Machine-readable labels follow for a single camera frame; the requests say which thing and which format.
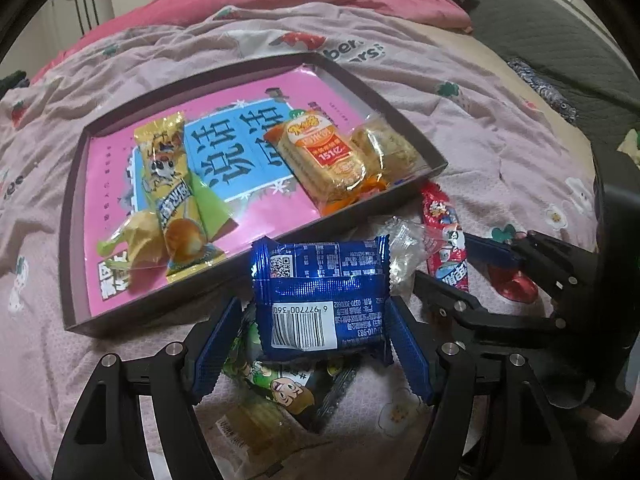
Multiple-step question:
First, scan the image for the purple printed blanket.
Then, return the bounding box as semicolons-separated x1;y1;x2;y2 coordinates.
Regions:
0;2;606;480

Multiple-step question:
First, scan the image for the clear plastic snack wrapper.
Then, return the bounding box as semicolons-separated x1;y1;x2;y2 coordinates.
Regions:
387;216;442;298

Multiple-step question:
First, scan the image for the orange rice cracker packet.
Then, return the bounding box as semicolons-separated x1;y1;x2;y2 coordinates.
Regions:
263;110;392;218

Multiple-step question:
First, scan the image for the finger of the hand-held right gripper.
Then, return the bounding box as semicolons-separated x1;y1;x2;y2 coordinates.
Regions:
412;272;566;333
462;230;599;312

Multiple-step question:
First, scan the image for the black green snack packet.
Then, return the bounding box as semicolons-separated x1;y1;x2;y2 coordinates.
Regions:
220;305;361;433

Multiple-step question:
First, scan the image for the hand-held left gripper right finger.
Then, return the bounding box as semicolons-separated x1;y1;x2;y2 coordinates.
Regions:
384;296;576;480

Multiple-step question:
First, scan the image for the small clear yellow cake packet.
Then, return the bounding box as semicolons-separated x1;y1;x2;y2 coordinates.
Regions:
215;400;301;467

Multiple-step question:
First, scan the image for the small shiny red packet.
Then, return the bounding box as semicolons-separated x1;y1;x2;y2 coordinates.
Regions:
487;262;541;306

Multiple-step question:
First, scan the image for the blue snack packet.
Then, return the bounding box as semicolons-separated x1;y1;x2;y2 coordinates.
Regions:
248;235;393;363

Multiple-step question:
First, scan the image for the long red snack packet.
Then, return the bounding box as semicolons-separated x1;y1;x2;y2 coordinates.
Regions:
419;182;473;293

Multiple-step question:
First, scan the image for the dark clothes pile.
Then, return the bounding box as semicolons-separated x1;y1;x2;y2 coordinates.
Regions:
0;70;28;96

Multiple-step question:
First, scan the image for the yellow cartoon snack packet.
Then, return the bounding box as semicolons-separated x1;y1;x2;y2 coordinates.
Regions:
134;112;226;277

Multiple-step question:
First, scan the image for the dark shallow cardboard box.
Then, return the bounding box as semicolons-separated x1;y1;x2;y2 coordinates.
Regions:
59;51;448;338

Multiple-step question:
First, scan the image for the dark blue patterned cloth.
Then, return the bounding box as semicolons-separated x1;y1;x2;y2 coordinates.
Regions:
507;57;581;123

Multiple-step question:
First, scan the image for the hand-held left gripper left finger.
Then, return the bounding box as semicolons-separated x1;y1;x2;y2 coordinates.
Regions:
50;296;246;480

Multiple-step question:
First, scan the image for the green yellow snack packet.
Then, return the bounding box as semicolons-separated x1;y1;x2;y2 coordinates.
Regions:
96;180;237;273

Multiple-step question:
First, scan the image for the beige bed sheet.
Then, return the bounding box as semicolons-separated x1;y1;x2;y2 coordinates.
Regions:
425;25;601;241

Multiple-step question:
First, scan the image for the clear bag of crumbly pastry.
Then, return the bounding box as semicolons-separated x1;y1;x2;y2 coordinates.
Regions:
350;112;432;187

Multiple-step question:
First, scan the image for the pink book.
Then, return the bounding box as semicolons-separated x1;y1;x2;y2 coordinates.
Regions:
82;65;431;318

